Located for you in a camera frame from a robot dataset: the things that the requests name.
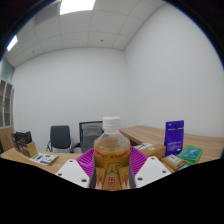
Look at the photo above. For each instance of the brown cardboard box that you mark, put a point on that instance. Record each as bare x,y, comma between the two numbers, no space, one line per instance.
28,150

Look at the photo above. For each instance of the blue upright box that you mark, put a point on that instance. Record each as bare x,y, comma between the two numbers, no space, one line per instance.
173,137

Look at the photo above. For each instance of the black box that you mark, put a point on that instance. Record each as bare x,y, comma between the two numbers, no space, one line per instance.
21,137

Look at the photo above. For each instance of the yellow-labelled drink bottle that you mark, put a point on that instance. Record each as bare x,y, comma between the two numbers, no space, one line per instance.
111,153

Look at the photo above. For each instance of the narrow ceiling light panel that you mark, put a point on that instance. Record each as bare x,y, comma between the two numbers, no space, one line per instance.
12,43

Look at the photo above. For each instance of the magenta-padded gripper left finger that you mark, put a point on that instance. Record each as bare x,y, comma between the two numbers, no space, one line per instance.
74,171

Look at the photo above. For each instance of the black mesh office chair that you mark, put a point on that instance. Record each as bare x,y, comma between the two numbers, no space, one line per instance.
89,134

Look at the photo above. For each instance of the wooden shelf unit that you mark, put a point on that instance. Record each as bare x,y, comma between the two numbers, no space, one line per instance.
6,113

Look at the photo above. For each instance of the dark grey office chair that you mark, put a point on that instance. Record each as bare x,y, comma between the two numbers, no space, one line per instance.
60,137

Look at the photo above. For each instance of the orange-brown cardboard box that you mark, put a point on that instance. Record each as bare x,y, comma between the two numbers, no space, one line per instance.
150,150

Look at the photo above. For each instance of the square ceiling light panel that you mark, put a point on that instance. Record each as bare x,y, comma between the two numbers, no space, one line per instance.
77,6

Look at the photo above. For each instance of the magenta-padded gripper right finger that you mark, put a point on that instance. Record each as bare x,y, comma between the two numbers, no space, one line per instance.
150,170

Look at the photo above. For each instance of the white printed leaflet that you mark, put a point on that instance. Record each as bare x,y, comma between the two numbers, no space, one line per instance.
44,158

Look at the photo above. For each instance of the small tan box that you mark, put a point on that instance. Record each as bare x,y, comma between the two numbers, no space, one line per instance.
173,161

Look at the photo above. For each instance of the green flat packet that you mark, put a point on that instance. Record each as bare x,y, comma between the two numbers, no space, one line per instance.
190,155

